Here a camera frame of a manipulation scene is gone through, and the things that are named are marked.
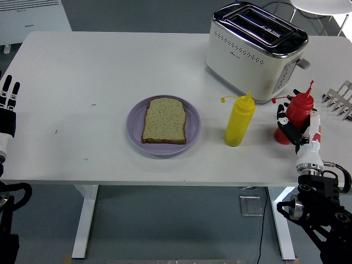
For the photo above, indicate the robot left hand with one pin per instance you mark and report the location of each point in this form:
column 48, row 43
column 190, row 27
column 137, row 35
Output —
column 7, row 121

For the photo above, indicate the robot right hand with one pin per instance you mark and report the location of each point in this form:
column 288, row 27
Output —
column 312, row 148

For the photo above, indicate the red squeeze bottle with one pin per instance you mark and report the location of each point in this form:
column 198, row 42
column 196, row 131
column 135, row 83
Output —
column 298, row 110

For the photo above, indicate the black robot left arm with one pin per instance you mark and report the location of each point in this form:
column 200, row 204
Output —
column 8, row 247

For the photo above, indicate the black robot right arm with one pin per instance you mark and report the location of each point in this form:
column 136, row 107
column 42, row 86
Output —
column 324, row 198

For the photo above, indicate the bread slice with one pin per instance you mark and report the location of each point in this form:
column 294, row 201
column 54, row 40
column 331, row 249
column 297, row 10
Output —
column 165, row 121

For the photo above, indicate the silver metal toast rack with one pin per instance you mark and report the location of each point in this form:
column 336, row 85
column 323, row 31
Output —
column 339, row 100

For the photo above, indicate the yellow squeeze bottle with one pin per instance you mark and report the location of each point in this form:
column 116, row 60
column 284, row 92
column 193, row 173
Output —
column 238, row 123

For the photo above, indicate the clear floor socket cover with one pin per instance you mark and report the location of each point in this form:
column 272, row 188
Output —
column 250, row 205

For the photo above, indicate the white table leg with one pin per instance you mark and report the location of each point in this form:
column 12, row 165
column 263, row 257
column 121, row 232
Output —
column 284, row 242
column 85, row 220

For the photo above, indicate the white and chrome toaster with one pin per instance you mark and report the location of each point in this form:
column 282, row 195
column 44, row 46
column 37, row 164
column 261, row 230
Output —
column 247, row 63

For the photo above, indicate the white heater appliance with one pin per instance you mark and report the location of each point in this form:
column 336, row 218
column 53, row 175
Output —
column 33, row 16

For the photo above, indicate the purple round plate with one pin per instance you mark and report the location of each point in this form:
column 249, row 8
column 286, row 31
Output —
column 192, row 123

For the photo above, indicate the white round side table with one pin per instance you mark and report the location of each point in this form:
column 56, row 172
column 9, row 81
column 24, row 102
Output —
column 321, row 5

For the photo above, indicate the small grey metal bracket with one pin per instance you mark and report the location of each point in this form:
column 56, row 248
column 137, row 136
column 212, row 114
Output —
column 248, row 188

